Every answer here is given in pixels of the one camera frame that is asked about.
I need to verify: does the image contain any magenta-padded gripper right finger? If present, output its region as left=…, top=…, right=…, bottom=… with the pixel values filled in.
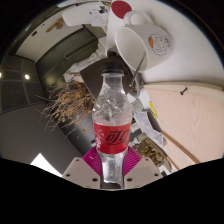
left=121, top=146, right=163, bottom=190

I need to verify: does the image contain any dried plant in grey pot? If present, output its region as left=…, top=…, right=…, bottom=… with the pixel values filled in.
left=36, top=61, right=113, bottom=158

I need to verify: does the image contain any stack of papers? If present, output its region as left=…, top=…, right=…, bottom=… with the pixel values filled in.
left=89, top=4, right=111, bottom=28

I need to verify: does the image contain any metal spoon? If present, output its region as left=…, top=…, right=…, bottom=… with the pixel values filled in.
left=129, top=53, right=147, bottom=88

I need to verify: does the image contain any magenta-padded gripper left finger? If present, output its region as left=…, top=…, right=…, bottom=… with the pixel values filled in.
left=61, top=146, right=103, bottom=190

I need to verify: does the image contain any white mug with cartoon print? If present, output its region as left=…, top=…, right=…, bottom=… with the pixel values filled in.
left=114, top=10, right=174, bottom=73

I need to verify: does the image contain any flat round red coaster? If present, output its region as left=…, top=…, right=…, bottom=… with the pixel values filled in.
left=110, top=0, right=133, bottom=20

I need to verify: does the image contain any light plywood board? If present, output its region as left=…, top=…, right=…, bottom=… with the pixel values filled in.
left=142, top=81, right=224, bottom=171

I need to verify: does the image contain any brown wooden figure sculpture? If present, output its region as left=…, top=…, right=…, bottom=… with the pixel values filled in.
left=45, top=18, right=66, bottom=33

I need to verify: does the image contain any yellow sticky note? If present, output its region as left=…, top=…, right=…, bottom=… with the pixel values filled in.
left=148, top=100, right=159, bottom=119

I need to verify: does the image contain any printed newspaper sheet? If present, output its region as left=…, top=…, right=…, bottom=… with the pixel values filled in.
left=133, top=109, right=164, bottom=148

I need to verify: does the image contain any clear bottle with red label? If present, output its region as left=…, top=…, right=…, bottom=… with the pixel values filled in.
left=91, top=61, right=133, bottom=186

